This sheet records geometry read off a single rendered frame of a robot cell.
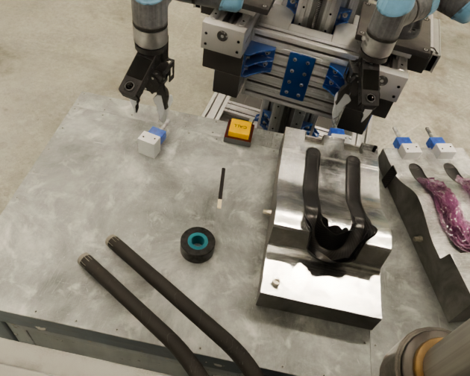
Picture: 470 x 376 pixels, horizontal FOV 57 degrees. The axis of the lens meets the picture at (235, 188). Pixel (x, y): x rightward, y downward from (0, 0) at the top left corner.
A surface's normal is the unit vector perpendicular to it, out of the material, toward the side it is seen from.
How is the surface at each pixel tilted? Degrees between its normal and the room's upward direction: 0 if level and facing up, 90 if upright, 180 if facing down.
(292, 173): 3
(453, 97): 0
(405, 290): 0
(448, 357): 90
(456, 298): 90
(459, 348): 90
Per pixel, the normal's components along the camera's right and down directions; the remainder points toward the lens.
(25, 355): 0.12, -0.63
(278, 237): -0.15, 0.68
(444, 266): -0.98, 0.02
